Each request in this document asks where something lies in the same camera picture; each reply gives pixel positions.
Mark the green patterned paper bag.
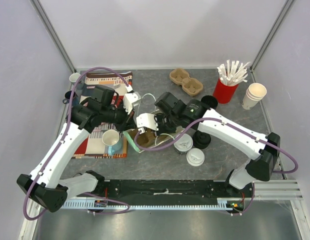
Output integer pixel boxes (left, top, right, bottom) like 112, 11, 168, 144
122, 92, 182, 153

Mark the white plastic cup lid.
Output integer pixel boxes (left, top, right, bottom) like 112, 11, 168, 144
173, 133, 193, 149

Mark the aluminium frame post left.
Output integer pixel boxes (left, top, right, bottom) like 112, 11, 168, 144
30, 0, 77, 73

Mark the grey ceramic mug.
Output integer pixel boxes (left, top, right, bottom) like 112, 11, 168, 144
68, 72, 81, 84

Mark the white lid stack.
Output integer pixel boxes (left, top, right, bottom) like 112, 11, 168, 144
186, 148, 205, 167

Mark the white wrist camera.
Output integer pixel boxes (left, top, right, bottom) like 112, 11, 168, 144
136, 113, 159, 134
123, 85, 142, 114

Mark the red ribbed paper cup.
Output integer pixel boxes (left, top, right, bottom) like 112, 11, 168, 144
212, 78, 239, 104

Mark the brown pulp carrier stack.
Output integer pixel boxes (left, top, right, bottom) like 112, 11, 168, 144
169, 68, 204, 97

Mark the colourful patterned placemat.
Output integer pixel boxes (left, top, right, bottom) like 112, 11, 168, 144
72, 71, 133, 159

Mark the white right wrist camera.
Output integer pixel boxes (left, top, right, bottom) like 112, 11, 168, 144
136, 113, 159, 134

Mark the brown pulp cup carrier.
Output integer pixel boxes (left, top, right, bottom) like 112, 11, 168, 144
128, 129, 156, 148

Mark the white slotted cable duct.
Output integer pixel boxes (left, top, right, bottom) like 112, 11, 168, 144
61, 197, 236, 211

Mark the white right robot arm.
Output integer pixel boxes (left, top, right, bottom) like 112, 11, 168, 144
154, 92, 281, 197

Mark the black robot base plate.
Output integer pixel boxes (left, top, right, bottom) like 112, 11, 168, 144
93, 179, 253, 205

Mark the black paper cup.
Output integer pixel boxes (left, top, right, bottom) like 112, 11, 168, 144
175, 148, 192, 155
201, 95, 218, 110

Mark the white wrapped straws bundle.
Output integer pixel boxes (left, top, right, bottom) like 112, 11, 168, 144
217, 60, 250, 87

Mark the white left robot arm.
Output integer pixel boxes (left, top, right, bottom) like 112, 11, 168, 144
16, 85, 139, 213

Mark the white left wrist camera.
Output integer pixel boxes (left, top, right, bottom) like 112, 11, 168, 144
123, 85, 142, 114

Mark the white paper cup stack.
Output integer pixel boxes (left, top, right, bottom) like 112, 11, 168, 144
241, 82, 267, 110

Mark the light blue ceramic mug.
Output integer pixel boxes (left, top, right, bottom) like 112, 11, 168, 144
102, 129, 123, 156

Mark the black plastic lid stack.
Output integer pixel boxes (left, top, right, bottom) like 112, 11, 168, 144
192, 130, 212, 150

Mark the aluminium frame post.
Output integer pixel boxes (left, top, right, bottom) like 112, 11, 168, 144
249, 0, 295, 74
30, 0, 77, 73

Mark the aluminium frame post right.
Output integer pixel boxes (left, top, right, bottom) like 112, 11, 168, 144
249, 0, 295, 74

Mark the dark blue ceramic mug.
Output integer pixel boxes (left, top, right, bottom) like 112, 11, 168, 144
62, 90, 80, 106

